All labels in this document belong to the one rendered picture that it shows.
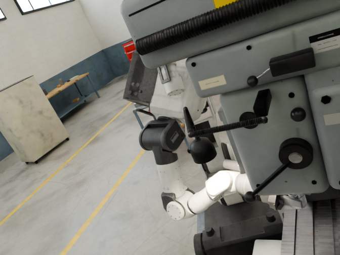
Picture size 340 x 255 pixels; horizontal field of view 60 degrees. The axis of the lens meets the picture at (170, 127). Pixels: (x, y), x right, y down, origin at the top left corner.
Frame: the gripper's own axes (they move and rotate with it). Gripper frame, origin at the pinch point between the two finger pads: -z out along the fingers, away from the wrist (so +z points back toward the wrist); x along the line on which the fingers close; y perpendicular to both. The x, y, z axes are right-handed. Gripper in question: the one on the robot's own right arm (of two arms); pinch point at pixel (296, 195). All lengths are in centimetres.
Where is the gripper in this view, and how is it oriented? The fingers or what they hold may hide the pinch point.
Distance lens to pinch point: 94.7
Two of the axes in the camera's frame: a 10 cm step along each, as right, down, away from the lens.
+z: -6.5, -0.6, 7.6
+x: 6.7, -5.3, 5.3
